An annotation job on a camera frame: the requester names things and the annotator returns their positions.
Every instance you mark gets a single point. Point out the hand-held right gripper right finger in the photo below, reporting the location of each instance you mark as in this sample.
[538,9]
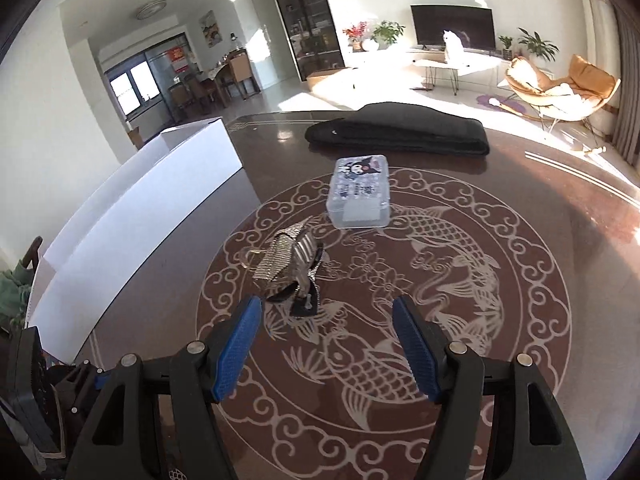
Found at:
[417,355]

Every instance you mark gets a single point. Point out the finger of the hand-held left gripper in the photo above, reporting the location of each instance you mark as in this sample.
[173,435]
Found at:
[75,385]

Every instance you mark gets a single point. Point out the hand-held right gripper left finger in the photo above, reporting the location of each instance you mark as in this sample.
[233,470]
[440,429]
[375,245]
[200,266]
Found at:
[237,350]

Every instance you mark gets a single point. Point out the rhinestone bow hair clip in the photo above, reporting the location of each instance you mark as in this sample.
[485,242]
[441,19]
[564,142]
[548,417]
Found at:
[287,260]

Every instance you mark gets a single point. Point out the white container box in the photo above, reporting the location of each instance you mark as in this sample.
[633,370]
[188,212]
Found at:
[125,220]

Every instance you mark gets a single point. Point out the green cloth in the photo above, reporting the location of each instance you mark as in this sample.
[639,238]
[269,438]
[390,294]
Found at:
[12,295]

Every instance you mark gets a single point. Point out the clear plastic case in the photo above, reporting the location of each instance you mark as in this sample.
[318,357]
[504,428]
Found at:
[357,190]

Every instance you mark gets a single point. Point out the black cloth bag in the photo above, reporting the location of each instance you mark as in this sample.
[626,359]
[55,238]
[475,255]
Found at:
[400,130]

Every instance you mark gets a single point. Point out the tan dining chair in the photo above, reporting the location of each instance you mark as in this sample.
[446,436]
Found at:
[244,70]

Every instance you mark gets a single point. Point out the cardboard box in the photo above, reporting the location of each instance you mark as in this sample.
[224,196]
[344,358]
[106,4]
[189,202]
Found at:
[325,77]

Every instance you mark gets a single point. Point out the red door poster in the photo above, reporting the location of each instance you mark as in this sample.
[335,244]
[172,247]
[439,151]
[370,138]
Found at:
[180,59]

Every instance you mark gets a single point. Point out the white coffee table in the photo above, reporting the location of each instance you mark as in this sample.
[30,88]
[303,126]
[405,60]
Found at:
[475,62]

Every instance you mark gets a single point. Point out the white cat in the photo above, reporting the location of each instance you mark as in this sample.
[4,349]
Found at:
[454,50]

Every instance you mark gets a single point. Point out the small potted plant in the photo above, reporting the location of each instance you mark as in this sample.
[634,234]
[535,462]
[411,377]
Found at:
[506,45]

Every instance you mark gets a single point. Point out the orange lounge chair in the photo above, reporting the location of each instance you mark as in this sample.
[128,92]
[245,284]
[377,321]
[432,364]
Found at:
[590,82]

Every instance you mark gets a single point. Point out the green potted plant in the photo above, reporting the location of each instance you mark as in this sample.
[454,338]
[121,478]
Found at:
[387,32]

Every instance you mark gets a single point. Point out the red flower vase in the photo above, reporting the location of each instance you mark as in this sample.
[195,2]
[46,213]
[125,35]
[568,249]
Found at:
[356,35]

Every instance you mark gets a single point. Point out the black television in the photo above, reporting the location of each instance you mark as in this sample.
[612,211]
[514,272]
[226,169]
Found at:
[450,22]

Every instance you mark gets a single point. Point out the large leafy potted plant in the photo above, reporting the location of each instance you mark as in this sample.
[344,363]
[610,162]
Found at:
[537,42]

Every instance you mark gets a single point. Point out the grey curtain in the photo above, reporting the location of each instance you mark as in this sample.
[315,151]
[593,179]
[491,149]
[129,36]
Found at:
[627,85]

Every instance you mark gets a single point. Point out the dark glass display cabinet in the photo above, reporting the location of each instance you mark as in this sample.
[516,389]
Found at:
[310,15]

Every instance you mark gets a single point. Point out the round ceiling lamp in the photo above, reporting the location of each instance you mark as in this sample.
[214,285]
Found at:
[151,10]

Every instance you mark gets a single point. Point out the covered standing air conditioner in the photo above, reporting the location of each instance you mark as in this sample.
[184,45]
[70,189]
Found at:
[595,15]

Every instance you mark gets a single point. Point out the framed wall painting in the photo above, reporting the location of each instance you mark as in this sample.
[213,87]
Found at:
[210,29]

